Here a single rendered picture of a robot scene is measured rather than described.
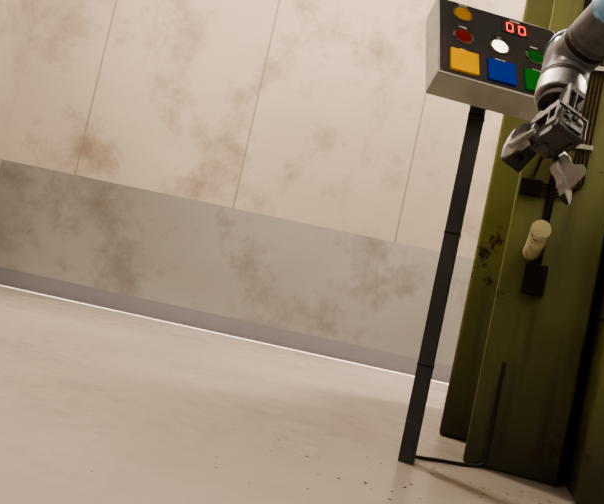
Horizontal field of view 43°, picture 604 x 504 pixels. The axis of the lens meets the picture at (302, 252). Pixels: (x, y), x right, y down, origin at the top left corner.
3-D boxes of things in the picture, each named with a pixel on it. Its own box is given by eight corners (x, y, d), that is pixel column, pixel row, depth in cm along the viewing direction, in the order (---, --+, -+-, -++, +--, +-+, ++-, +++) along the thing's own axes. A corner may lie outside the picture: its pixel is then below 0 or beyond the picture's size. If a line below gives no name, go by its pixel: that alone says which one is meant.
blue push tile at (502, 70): (517, 85, 187) (515, 64, 191) (489, 77, 186) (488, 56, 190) (513, 90, 188) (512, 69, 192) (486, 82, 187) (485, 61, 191)
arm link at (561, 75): (527, 85, 146) (564, 114, 148) (522, 102, 143) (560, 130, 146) (561, 58, 139) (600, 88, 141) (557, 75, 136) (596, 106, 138)
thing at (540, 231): (550, 242, 171) (555, 220, 171) (526, 238, 172) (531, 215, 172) (539, 262, 213) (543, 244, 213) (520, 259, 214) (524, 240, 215)
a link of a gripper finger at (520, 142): (512, 129, 126) (544, 117, 132) (489, 146, 131) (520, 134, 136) (522, 145, 126) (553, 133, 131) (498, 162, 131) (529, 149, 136)
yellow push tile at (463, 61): (480, 74, 185) (479, 53, 189) (451, 67, 184) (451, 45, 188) (476, 80, 187) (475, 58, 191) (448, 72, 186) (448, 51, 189)
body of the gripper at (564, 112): (552, 120, 129) (563, 75, 136) (518, 145, 136) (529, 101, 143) (585, 145, 131) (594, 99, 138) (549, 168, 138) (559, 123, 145)
